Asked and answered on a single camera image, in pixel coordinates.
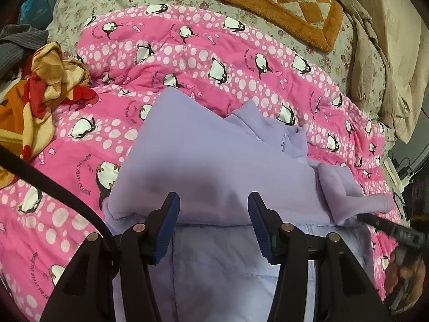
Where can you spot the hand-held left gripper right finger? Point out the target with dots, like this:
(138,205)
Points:
(260,231)

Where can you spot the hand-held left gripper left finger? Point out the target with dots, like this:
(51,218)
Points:
(165,231)

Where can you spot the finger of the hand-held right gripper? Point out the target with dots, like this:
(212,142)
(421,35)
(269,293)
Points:
(388,226)

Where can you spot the lavender padded jacket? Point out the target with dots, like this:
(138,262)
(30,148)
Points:
(201,161)

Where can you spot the person's right hand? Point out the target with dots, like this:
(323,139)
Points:
(407,275)

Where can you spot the white power strip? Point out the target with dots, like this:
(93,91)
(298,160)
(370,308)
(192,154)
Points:
(397,172)

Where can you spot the beige blanket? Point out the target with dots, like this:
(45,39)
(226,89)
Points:
(385,57)

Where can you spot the pink penguin print quilt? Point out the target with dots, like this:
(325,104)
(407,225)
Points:
(167,60)

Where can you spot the orange cloth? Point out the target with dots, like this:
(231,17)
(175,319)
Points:
(13,114)

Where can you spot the yellow red printed cloth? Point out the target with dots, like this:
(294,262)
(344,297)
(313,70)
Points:
(53,73)

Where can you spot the orange checkered plush mat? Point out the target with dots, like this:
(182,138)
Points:
(281,3)

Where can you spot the grey striped cloth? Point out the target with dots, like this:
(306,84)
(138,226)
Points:
(16,50)

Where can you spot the blue plastic bag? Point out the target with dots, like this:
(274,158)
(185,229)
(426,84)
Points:
(35,6)

